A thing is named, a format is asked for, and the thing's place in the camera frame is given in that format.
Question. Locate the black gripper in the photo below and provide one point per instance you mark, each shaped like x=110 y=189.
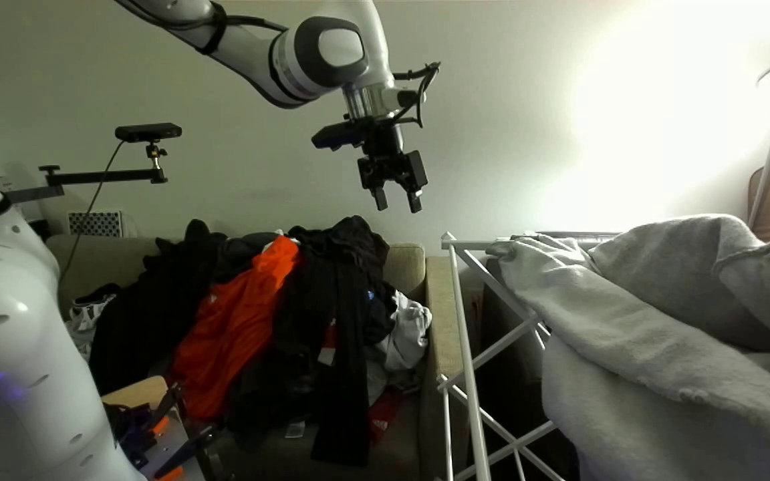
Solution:
x=392 y=164

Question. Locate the grey hooded sweatshirt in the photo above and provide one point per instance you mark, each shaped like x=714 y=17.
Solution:
x=668 y=356

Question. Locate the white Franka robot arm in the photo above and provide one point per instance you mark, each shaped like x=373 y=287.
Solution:
x=11 y=356

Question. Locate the black white patterned cloth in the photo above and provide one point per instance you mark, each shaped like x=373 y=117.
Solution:
x=90 y=311

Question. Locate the beige sofa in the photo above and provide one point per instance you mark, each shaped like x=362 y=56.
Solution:
x=405 y=265

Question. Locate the small light grey garment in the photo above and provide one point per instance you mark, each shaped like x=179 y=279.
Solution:
x=408 y=335

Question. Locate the white clothes drying rack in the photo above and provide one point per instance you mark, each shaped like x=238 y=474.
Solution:
x=468 y=356

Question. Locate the black leather armchair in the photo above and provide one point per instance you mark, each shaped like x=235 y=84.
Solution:
x=508 y=375

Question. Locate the orange garment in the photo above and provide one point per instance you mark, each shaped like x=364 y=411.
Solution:
x=234 y=331

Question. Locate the red fabric piece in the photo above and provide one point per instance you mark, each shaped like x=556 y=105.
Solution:
x=386 y=412

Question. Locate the black clothes pile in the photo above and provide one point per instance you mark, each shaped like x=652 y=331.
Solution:
x=152 y=303

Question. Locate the cardboard box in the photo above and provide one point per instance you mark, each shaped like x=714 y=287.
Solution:
x=134 y=391

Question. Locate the purple item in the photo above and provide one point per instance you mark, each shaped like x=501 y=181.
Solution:
x=132 y=426

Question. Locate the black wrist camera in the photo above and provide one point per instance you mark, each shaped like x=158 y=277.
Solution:
x=340 y=136

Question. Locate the black stereo camera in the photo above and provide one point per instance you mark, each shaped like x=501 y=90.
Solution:
x=148 y=132

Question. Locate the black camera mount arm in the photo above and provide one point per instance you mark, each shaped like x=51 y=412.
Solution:
x=100 y=176

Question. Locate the wall vent grille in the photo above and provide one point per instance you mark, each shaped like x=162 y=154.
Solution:
x=96 y=224

